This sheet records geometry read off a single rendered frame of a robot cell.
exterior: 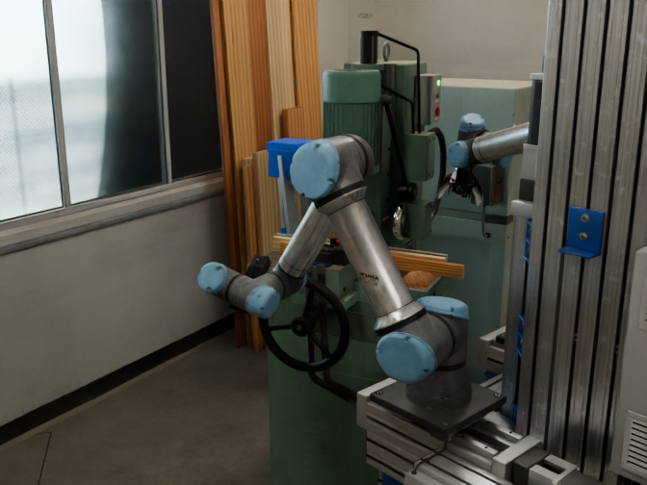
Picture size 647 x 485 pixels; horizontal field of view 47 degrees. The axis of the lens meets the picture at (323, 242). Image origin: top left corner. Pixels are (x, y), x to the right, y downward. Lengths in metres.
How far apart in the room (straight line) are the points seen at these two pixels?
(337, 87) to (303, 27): 2.08
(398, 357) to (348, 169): 0.39
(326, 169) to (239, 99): 2.33
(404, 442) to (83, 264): 1.96
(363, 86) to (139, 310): 1.86
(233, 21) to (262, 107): 0.49
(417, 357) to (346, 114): 0.95
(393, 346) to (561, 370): 0.39
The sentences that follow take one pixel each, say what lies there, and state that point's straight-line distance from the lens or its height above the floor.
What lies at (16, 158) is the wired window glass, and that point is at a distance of 3.20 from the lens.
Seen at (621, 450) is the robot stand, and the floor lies 0.82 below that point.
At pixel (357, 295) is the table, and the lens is 2.23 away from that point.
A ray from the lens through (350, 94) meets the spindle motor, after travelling 2.22.
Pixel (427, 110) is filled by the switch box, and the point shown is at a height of 1.37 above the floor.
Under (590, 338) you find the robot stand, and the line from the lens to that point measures 1.64.
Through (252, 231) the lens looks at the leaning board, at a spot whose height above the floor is 0.65.
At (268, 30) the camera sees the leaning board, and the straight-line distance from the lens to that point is 4.03.
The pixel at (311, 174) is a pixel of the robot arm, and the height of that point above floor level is 1.34.
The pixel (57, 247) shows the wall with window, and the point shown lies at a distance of 3.28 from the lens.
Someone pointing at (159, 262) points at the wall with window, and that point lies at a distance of 3.70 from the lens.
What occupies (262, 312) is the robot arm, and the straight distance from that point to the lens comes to 1.73.
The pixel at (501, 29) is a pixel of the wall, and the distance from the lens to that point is 4.52.
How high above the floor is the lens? 1.62
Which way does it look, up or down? 16 degrees down
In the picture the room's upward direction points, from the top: straight up
